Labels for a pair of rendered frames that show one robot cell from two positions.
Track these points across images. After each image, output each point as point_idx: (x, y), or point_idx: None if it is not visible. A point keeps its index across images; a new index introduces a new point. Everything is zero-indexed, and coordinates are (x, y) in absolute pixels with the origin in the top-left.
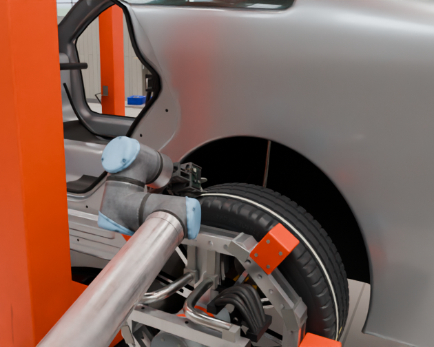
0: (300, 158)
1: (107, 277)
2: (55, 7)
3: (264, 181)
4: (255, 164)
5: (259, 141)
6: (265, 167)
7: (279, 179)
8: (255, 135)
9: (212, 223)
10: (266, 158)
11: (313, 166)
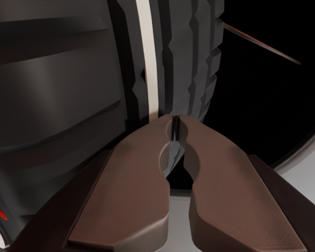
0: (243, 81)
1: None
2: None
3: (229, 27)
4: (263, 8)
5: (299, 28)
6: (249, 37)
7: (227, 41)
8: (300, 156)
9: (5, 231)
10: (263, 43)
11: (226, 91)
